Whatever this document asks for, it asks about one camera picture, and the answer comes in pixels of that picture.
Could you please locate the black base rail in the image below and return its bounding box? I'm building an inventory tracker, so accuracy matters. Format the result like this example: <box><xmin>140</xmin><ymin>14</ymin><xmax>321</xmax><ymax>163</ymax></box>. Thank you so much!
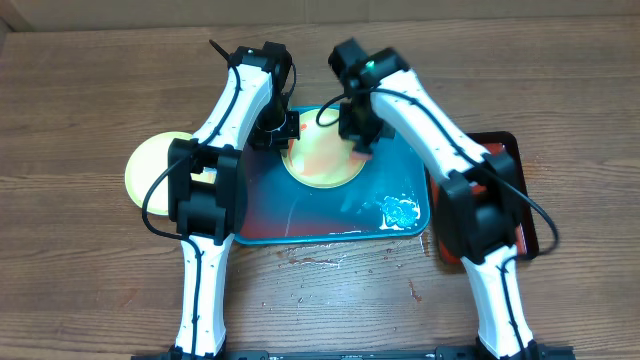
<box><xmin>131</xmin><ymin>344</ymin><xmax>576</xmax><ymax>360</ymax></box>

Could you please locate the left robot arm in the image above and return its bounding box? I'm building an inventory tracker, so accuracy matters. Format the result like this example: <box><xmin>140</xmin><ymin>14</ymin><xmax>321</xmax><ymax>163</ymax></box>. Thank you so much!
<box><xmin>166</xmin><ymin>42</ymin><xmax>300</xmax><ymax>359</ymax></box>

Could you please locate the teal plastic tray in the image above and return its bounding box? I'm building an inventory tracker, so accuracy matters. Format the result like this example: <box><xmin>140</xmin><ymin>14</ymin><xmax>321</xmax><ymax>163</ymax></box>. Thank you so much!
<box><xmin>235</xmin><ymin>135</ymin><xmax>430</xmax><ymax>246</ymax></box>

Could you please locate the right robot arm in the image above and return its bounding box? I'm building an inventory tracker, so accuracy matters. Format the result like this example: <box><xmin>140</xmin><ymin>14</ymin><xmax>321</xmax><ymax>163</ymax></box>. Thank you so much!
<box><xmin>328</xmin><ymin>39</ymin><xmax>539</xmax><ymax>359</ymax></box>

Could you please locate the dark scrubbing sponge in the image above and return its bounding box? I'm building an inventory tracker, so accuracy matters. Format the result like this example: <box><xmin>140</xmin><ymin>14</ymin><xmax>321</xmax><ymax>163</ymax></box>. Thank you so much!
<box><xmin>350</xmin><ymin>151</ymin><xmax>373</xmax><ymax>162</ymax></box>

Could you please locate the green plate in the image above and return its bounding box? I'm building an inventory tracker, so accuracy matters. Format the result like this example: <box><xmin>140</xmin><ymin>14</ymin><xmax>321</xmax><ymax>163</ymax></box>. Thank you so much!
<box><xmin>124</xmin><ymin>132</ymin><xmax>192</xmax><ymax>216</ymax></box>
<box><xmin>282</xmin><ymin>108</ymin><xmax>367</xmax><ymax>189</ymax></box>

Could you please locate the black tray with red water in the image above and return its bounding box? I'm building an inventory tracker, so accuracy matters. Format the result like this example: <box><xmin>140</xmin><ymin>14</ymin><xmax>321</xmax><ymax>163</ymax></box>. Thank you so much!
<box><xmin>426</xmin><ymin>131</ymin><xmax>540</xmax><ymax>266</ymax></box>

